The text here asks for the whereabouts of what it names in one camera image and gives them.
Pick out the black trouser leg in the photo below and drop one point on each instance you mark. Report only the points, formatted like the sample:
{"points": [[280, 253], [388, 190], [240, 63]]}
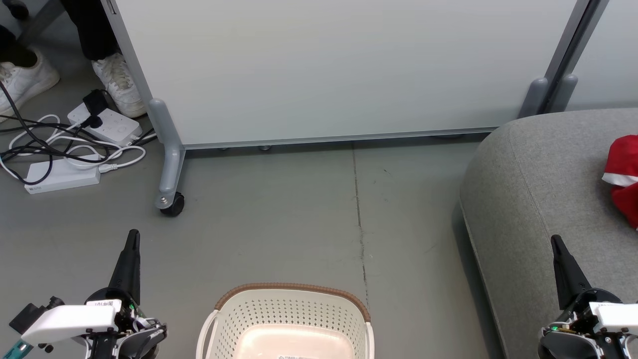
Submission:
{"points": [[15, 47], [92, 25]]}

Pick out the red cloth garment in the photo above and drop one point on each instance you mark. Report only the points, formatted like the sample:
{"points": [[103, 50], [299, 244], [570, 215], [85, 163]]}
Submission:
{"points": [[624, 159]]}

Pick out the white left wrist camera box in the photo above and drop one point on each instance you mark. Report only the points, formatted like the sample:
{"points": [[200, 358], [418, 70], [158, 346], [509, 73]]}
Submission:
{"points": [[70, 319]]}

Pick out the grey partition leg with caster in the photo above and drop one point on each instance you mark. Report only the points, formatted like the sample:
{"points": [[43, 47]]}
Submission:
{"points": [[171, 159]]}

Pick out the white plastic laundry basket brown rim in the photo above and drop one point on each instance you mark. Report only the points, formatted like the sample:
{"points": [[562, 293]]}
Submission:
{"points": [[294, 319]]}

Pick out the white long power strip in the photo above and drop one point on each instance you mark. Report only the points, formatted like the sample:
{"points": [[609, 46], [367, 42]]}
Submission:
{"points": [[62, 175]]}

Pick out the black plug adapter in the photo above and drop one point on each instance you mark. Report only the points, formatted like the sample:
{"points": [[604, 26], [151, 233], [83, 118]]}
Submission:
{"points": [[94, 102]]}

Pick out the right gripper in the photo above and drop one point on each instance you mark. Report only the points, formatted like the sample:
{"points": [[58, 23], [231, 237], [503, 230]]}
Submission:
{"points": [[568, 344]]}

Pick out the narrow white partition panel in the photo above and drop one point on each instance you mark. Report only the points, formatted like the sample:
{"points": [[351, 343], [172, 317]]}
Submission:
{"points": [[610, 55]]}

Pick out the white square power strip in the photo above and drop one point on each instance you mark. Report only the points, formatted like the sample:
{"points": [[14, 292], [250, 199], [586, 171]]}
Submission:
{"points": [[112, 125]]}

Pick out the grey fabric sofa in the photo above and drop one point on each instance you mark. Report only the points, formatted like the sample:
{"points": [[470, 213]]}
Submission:
{"points": [[538, 199]]}

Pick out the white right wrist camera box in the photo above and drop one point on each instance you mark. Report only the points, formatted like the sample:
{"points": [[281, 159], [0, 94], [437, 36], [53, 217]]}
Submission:
{"points": [[620, 315]]}

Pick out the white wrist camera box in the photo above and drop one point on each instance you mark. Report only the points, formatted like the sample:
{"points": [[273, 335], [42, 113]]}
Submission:
{"points": [[70, 319], [620, 315]]}

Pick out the white sneaker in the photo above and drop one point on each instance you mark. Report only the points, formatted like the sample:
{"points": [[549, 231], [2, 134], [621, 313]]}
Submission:
{"points": [[25, 82], [119, 85]]}

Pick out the grey partition foot pair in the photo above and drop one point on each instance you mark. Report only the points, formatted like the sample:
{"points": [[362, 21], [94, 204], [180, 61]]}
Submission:
{"points": [[546, 97]]}

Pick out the large white partition panel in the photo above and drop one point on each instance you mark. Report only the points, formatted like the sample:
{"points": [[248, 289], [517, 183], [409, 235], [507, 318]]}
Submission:
{"points": [[349, 65]]}

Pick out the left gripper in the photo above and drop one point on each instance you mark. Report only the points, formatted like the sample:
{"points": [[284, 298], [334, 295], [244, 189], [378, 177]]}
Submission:
{"points": [[134, 339]]}

